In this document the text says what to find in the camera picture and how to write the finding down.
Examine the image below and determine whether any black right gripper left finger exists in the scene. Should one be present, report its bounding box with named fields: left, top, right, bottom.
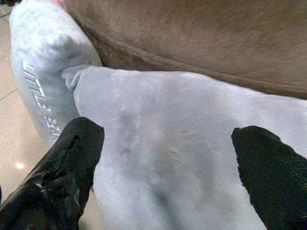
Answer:
left=0, top=116, right=105, bottom=230

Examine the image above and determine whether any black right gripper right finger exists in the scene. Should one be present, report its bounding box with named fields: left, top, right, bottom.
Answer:
left=231, top=125, right=307, bottom=230

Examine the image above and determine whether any plain grey pillow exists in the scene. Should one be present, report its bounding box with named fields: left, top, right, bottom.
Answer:
left=61, top=66, right=307, bottom=230

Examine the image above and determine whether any grey pillow with white lettering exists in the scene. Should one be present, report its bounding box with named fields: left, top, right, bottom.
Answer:
left=9, top=0, right=104, bottom=144

